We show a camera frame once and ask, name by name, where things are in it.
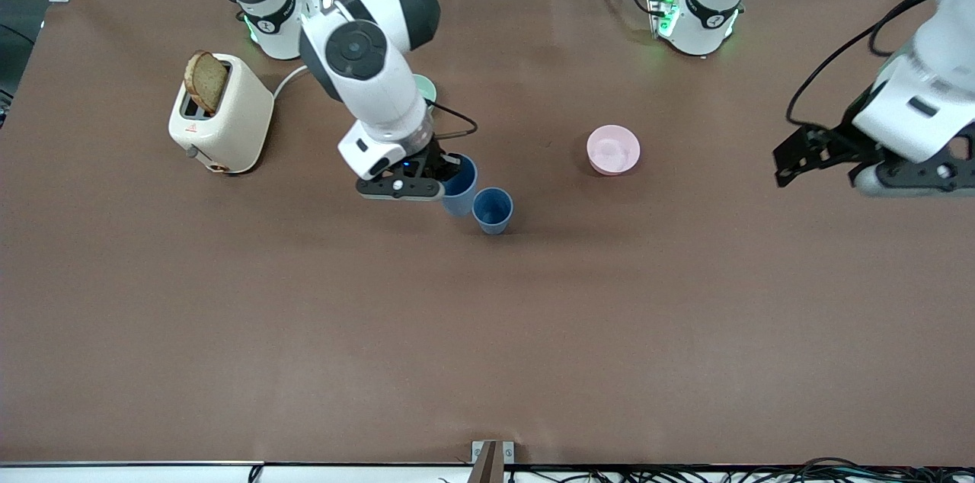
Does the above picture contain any blue plastic cup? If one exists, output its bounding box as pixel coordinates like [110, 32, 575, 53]
[472, 187, 514, 235]
[440, 153, 480, 219]

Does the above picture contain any mint green bowl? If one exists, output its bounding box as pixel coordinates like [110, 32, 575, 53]
[411, 74, 438, 115]

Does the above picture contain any cream white toaster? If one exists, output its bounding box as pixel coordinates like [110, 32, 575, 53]
[168, 53, 276, 176]

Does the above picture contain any pink bowl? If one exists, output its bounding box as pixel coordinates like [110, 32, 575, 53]
[586, 125, 641, 177]

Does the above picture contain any brown bread slice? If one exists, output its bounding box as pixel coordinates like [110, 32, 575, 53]
[184, 50, 230, 116]

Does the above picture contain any brown table cover mat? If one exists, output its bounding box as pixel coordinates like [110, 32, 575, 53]
[0, 0, 975, 467]

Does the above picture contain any white toaster power cable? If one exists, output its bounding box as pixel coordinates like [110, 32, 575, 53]
[272, 65, 310, 101]

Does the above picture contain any metal table edge bracket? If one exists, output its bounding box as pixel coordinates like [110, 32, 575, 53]
[470, 440, 516, 483]

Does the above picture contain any black cable bundle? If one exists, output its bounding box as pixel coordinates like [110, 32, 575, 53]
[438, 456, 975, 483]

